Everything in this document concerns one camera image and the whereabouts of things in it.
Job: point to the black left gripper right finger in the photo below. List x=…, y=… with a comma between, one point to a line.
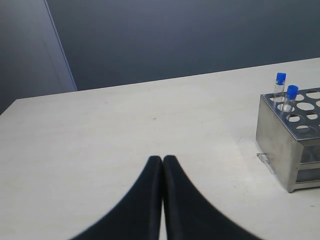
x=189, y=215

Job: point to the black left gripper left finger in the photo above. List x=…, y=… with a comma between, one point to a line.
x=138, y=215

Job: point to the blue-capped tube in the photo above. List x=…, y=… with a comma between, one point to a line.
x=279, y=87
x=290, y=98

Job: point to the stainless steel test tube rack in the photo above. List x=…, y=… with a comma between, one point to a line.
x=291, y=140

